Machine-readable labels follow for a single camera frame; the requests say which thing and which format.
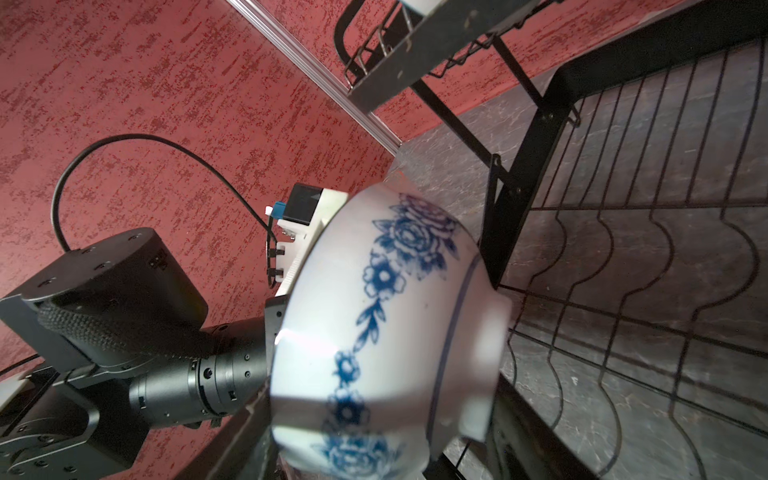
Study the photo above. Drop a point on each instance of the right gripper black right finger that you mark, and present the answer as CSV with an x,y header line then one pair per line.
x,y
520,445

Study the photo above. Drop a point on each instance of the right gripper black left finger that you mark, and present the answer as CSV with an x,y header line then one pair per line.
x,y
243,449

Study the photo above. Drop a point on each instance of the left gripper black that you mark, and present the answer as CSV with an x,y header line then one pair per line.
x,y
191,391

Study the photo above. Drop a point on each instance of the blue floral white bowl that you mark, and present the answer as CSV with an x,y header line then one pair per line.
x,y
391,344

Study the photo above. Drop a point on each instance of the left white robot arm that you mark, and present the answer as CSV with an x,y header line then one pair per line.
x,y
120,329

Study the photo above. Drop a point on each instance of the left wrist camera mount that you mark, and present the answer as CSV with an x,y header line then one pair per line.
x,y
294,228

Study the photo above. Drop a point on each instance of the black wire dish rack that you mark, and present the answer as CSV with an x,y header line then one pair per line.
x,y
630,230

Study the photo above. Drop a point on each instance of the aluminium corner post left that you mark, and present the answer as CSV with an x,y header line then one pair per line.
x,y
269,27

